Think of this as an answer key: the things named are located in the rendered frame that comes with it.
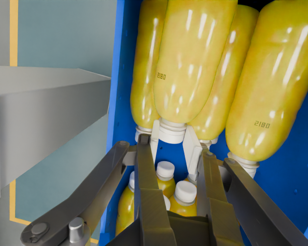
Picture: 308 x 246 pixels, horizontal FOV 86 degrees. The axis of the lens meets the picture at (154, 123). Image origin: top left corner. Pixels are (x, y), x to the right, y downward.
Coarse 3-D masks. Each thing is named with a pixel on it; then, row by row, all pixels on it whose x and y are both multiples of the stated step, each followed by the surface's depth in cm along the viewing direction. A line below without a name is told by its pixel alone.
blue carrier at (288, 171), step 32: (128, 0) 20; (256, 0) 25; (128, 32) 22; (128, 64) 25; (128, 96) 27; (128, 128) 30; (224, 128) 36; (160, 160) 40; (288, 160) 25; (288, 192) 24
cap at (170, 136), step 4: (160, 128) 22; (164, 128) 22; (160, 132) 22; (164, 132) 22; (168, 132) 21; (172, 132) 21; (176, 132) 21; (180, 132) 21; (184, 132) 22; (160, 136) 22; (164, 136) 22; (168, 136) 21; (172, 136) 21; (176, 136) 21; (180, 136) 22; (164, 140) 22; (168, 140) 22; (172, 140) 22; (176, 140) 22; (180, 140) 22
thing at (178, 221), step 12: (168, 216) 8; (180, 216) 8; (192, 216) 8; (132, 228) 7; (180, 228) 7; (192, 228) 8; (204, 228) 8; (120, 240) 7; (132, 240) 7; (180, 240) 7; (192, 240) 7; (204, 240) 7
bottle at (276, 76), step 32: (288, 0) 15; (256, 32) 18; (288, 32) 16; (256, 64) 18; (288, 64) 16; (256, 96) 18; (288, 96) 17; (256, 128) 19; (288, 128) 18; (256, 160) 21
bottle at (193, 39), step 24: (168, 0) 17; (192, 0) 15; (216, 0) 14; (168, 24) 17; (192, 24) 15; (216, 24) 15; (168, 48) 17; (192, 48) 16; (216, 48) 16; (168, 72) 17; (192, 72) 17; (216, 72) 19; (168, 96) 18; (192, 96) 18; (168, 120) 20
